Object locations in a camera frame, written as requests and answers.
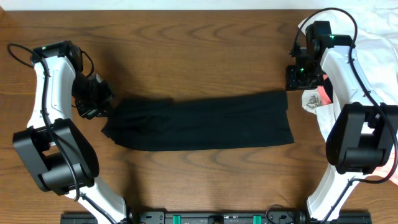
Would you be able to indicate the black t-shirt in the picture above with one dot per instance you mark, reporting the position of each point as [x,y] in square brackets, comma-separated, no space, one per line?
[257,120]

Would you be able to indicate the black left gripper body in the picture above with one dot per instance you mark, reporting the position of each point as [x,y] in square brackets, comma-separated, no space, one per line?
[91,101]

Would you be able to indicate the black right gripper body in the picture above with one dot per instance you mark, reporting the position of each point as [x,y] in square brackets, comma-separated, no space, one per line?
[307,76]

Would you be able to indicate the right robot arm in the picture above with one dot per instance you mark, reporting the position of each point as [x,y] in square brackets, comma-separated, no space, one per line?
[364,133]

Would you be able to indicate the white t-shirt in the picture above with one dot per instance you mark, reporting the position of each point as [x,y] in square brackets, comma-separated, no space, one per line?
[376,47]

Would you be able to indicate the white leaf-print garment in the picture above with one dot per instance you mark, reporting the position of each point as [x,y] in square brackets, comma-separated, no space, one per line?
[311,99]

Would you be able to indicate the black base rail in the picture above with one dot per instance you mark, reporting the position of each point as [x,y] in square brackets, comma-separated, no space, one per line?
[226,218]

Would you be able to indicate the pink garment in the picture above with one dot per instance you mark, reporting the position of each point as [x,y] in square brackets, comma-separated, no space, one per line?
[326,91]

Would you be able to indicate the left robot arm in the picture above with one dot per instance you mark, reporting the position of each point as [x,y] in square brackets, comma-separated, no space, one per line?
[57,155]

